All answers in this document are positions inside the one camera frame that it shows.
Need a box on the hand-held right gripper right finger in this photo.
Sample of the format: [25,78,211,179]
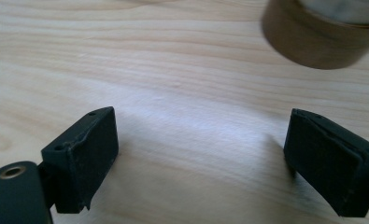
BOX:
[283,107,369,218]

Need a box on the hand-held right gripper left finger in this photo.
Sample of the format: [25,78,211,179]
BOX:
[40,105,120,215]

